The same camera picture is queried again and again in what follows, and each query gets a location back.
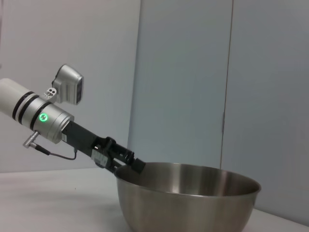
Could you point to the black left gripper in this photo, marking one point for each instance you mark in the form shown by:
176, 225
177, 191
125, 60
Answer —
79, 137

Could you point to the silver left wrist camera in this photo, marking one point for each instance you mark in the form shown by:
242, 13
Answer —
67, 84

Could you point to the stainless steel mixing bowl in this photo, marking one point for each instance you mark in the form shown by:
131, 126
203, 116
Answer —
183, 207

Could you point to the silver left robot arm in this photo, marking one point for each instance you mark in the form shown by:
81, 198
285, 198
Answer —
21, 101

